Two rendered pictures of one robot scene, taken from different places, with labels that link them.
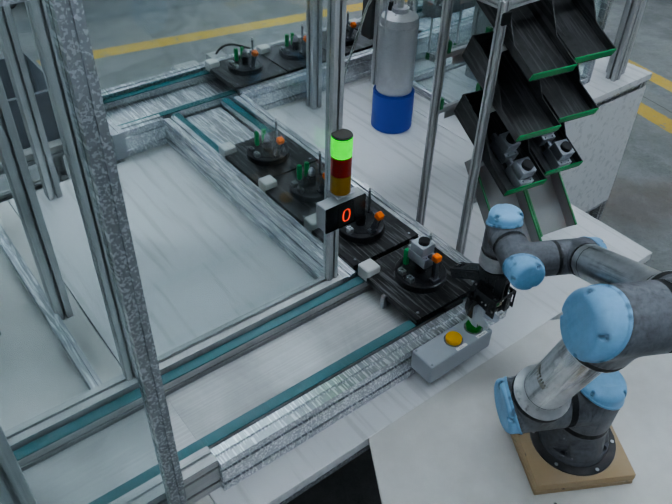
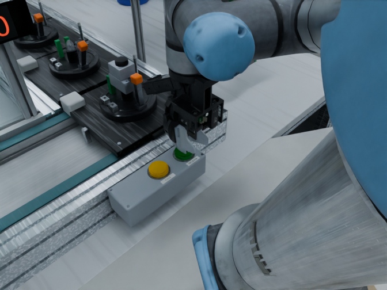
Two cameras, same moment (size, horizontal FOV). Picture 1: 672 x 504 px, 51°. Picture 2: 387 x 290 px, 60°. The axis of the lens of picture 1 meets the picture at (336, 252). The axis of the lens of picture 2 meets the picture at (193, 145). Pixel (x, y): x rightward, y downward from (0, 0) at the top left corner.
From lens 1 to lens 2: 1.09 m
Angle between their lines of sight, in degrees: 6
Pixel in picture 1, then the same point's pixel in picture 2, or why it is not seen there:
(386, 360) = (69, 206)
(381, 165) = (120, 26)
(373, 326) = (74, 164)
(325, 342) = (10, 189)
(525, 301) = (245, 123)
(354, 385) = (16, 248)
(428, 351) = (126, 189)
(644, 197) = not seen: hidden behind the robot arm
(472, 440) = not seen: outside the picture
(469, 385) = (185, 221)
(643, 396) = not seen: hidden behind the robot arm
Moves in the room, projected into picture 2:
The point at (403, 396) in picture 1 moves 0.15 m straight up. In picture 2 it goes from (104, 245) to (88, 199)
